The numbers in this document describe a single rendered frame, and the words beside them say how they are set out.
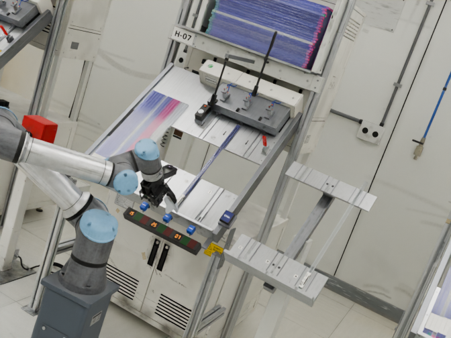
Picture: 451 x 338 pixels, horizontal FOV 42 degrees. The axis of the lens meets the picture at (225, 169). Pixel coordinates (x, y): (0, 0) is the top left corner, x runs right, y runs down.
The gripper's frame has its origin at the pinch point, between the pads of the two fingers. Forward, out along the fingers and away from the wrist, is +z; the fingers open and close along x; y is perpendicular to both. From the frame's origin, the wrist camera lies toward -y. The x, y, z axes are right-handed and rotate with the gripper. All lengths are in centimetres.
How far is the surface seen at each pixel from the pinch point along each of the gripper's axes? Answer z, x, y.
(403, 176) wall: 129, 57, -160
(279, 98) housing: 2, 11, -71
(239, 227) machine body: 50, 13, -31
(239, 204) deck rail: 10.0, 21.0, -19.0
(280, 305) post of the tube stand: 23, 52, 5
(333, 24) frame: -25, 22, -95
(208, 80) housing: 7, -25, -69
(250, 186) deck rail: 8.7, 21.0, -28.0
